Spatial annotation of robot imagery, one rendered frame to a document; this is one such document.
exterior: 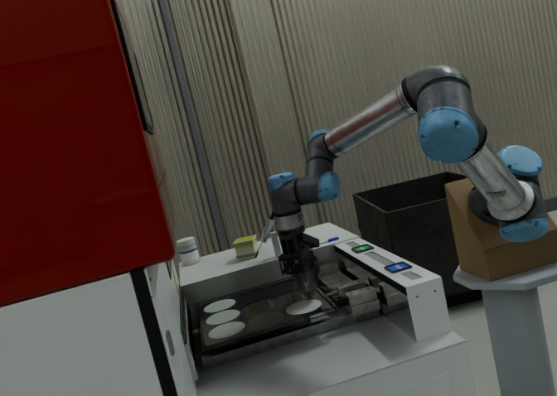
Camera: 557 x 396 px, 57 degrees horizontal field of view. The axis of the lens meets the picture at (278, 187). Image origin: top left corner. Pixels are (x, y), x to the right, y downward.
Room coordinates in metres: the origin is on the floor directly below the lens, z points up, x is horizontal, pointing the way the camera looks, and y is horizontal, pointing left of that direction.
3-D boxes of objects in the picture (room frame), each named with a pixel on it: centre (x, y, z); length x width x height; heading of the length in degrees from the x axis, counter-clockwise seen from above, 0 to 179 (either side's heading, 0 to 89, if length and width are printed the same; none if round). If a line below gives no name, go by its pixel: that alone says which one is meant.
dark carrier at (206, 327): (1.43, 0.13, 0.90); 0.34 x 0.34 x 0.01; 10
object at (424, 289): (1.43, -0.24, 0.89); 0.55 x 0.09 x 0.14; 10
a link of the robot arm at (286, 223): (1.38, -0.01, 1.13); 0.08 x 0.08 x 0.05
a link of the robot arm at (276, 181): (1.38, -0.01, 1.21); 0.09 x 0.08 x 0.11; 66
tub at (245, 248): (1.78, 0.16, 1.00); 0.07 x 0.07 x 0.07; 81
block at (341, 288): (1.42, -0.14, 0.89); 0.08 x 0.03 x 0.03; 100
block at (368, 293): (1.34, -0.15, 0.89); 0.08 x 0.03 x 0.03; 100
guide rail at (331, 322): (1.32, 0.05, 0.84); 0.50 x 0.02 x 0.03; 100
